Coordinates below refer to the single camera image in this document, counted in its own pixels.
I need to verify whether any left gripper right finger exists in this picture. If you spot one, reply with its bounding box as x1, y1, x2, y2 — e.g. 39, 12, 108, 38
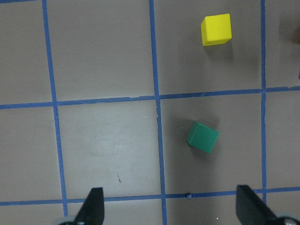
235, 185, 281, 225

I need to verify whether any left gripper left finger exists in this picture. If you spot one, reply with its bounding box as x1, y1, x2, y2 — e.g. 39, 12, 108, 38
72, 187, 104, 225

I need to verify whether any green wooden block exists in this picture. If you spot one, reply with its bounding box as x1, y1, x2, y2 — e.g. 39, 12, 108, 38
186, 121, 219, 153

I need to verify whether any yellow wooden block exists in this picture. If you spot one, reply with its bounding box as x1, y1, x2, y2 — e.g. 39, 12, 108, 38
201, 14, 232, 46

